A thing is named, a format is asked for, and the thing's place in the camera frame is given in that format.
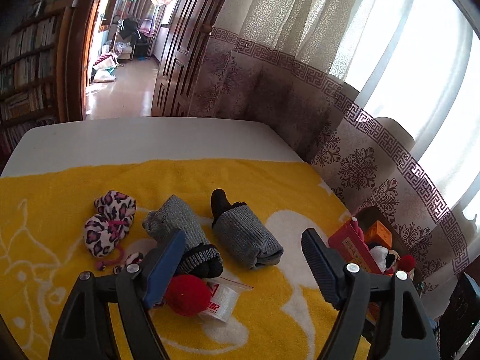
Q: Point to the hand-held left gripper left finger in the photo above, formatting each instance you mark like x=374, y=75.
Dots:
x=165, y=266

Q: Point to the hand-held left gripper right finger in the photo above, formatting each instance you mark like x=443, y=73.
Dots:
x=322, y=266

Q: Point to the red cardboard box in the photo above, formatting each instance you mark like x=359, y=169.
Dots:
x=350, y=247

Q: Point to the grey sock with dark cuff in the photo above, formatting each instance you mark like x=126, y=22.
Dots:
x=176, y=217

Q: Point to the orange studded rubber cube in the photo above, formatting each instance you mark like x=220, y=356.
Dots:
x=379, y=234

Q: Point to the clear zip bag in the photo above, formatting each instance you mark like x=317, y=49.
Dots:
x=223, y=302

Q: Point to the leopard print fabric pouch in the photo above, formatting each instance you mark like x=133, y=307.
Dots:
x=108, y=225

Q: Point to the grey sock with black toe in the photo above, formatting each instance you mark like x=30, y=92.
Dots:
x=243, y=236

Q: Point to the black and white small toy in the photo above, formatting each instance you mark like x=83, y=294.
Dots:
x=392, y=259

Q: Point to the yellow patterned towel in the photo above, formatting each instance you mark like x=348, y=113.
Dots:
x=187, y=180

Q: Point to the black box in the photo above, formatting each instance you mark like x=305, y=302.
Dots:
x=461, y=307

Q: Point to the white bag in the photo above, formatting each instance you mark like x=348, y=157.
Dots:
x=105, y=77

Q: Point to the dark wooden door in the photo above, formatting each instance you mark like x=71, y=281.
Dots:
x=180, y=63

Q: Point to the wooden bookshelf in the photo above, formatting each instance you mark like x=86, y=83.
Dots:
x=62, y=82

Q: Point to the white armchair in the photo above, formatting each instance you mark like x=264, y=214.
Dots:
x=123, y=50

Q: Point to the rows of books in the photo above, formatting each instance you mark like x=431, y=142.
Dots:
x=26, y=71

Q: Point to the pink striped cloth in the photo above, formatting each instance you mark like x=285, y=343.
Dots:
x=147, y=26

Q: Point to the white patterned curtain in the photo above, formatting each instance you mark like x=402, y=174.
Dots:
x=300, y=26

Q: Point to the dark clothes pile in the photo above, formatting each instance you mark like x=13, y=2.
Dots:
x=130, y=26

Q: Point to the wooden door frame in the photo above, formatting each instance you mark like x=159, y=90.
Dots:
x=73, y=63

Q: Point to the picture frame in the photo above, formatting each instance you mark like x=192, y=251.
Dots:
x=36, y=8

